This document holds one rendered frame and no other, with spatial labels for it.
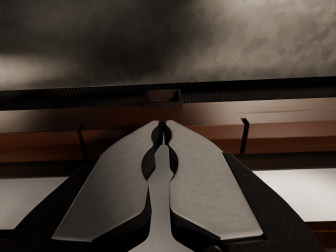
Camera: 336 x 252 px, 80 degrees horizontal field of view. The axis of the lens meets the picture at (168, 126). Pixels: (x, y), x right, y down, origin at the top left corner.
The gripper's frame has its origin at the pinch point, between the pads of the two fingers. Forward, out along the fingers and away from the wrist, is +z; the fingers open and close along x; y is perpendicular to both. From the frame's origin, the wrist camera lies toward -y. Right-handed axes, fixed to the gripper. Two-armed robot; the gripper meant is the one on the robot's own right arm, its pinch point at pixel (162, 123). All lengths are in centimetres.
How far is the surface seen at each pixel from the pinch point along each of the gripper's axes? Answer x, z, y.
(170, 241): -0.3, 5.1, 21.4
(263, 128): 10.2, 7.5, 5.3
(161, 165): -0.7, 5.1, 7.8
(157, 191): -1.5, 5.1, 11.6
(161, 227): -1.4, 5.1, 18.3
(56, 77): -18.5, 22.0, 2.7
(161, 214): -1.3, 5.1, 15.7
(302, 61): 21.6, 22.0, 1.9
